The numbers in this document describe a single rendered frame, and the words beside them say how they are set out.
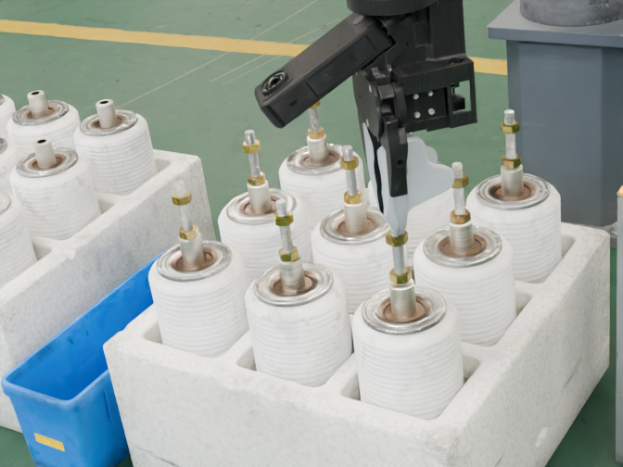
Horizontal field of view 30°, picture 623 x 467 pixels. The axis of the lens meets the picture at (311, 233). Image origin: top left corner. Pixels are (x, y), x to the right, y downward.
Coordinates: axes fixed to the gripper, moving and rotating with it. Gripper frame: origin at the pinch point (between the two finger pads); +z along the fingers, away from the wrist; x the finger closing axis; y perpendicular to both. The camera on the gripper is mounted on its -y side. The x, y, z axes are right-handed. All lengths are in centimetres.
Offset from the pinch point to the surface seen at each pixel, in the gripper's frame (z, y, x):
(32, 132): 10, -30, 61
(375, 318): 9.3, -2.1, -0.5
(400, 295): 7.2, 0.2, -1.0
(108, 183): 16, -22, 53
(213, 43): 35, 5, 151
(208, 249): 9.4, -14.0, 18.5
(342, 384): 16.8, -5.6, 1.2
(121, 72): 35, -15, 144
